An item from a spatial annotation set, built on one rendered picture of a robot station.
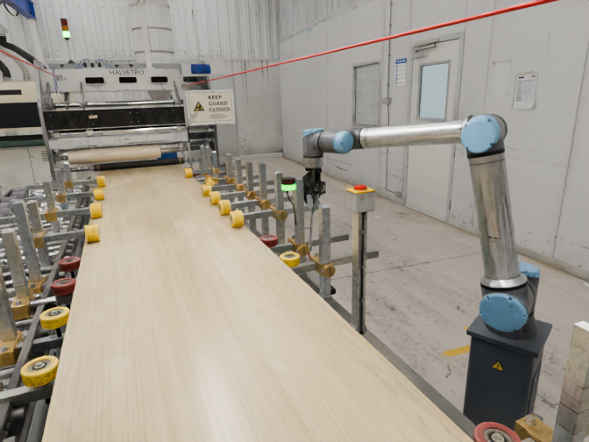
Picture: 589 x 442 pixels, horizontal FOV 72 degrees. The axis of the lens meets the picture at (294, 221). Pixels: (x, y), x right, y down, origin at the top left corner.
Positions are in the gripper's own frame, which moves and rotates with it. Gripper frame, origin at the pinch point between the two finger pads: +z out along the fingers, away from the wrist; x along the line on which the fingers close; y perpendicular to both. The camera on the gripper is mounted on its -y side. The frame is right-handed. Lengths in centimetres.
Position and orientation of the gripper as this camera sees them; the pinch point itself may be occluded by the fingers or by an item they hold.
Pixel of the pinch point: (311, 210)
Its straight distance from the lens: 188.5
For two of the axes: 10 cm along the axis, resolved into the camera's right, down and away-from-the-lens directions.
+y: 3.9, 2.5, -8.8
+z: 0.3, 9.6, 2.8
